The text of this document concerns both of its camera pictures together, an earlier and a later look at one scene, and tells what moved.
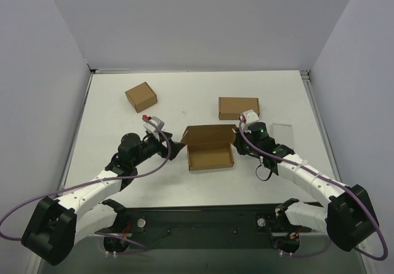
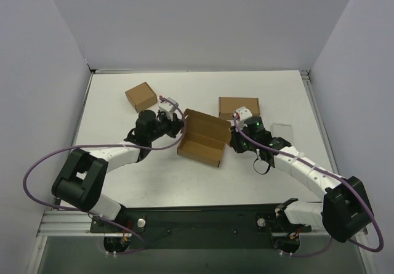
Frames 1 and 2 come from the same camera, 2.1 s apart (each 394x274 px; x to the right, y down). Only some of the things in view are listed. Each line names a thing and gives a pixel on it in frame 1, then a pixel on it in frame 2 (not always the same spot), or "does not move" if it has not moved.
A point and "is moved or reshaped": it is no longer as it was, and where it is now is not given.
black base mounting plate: x=207 y=227 does not move
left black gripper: x=168 y=148 → x=176 y=124
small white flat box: x=282 y=134 does not move
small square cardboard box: x=141 y=96 does not move
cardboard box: x=210 y=146 is moved or reshaped
